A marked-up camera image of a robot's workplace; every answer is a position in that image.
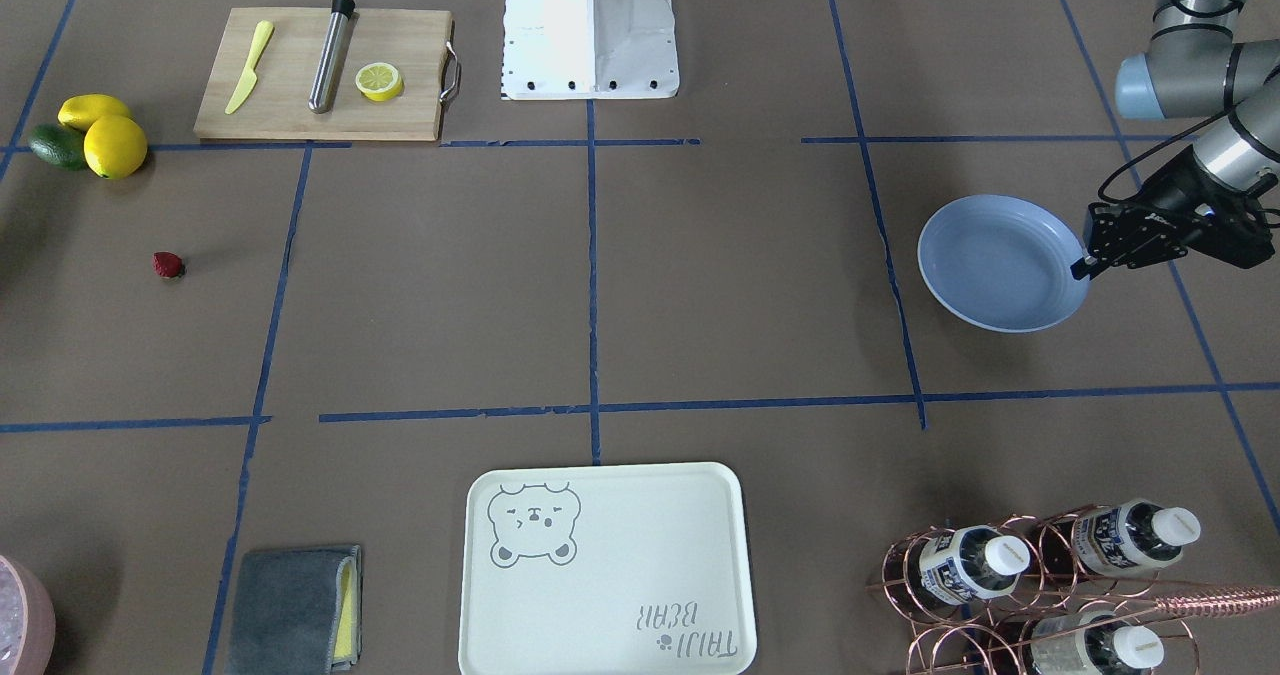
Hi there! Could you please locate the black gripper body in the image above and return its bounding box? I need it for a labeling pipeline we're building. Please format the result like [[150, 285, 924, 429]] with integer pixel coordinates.
[[1084, 187, 1277, 272]]

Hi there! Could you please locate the red strawberry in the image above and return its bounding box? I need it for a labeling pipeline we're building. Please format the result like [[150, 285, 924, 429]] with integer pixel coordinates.
[[152, 251, 187, 281]]

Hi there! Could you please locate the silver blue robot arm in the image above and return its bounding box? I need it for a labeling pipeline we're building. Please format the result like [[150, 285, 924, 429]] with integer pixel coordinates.
[[1071, 0, 1279, 281]]

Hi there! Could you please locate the blue plastic plate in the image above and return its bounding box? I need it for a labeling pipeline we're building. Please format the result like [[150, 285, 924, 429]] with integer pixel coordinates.
[[916, 195, 1091, 334]]

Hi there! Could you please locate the dark tea bottle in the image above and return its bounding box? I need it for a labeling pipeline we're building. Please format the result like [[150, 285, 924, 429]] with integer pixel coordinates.
[[906, 525, 1033, 612], [1024, 610, 1166, 674], [1069, 500, 1202, 578]]

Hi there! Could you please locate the dark tea bottle rear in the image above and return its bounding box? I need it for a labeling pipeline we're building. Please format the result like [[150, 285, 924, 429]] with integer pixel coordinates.
[[1024, 610, 1166, 674]]

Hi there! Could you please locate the cream bear serving tray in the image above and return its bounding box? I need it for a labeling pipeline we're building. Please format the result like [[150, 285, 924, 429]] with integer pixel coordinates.
[[458, 462, 758, 674]]

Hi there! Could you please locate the lemon half slice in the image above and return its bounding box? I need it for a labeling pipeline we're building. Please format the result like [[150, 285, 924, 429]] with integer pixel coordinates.
[[355, 61, 404, 102]]

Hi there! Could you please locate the steel cylinder tool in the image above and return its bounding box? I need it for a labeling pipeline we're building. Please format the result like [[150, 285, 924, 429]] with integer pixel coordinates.
[[307, 0, 356, 114]]

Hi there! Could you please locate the wooden cutting board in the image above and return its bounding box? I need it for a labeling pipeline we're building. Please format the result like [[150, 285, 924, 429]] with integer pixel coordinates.
[[193, 6, 456, 143]]

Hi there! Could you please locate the yellow plastic knife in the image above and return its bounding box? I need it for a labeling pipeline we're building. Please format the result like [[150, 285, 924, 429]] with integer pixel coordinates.
[[224, 20, 275, 115]]

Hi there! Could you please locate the large yellow lemon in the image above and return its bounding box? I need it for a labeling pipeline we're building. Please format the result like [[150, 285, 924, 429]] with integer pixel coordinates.
[[84, 115, 148, 179]]

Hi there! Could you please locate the small yellow lemon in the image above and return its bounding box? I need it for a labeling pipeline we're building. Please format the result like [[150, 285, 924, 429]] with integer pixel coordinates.
[[58, 94, 133, 133]]

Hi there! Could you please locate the green lime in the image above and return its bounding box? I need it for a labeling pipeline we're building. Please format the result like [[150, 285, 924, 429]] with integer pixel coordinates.
[[28, 123, 88, 172]]

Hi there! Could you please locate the pink bowl of ice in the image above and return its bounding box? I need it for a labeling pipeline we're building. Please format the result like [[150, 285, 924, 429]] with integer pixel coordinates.
[[1, 555, 56, 674]]

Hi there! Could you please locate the copper wire bottle rack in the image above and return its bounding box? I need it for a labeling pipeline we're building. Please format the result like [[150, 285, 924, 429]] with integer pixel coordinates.
[[865, 526, 1277, 674]]

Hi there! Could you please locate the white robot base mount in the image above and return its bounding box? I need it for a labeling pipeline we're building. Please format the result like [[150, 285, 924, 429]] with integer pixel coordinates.
[[500, 0, 681, 101]]

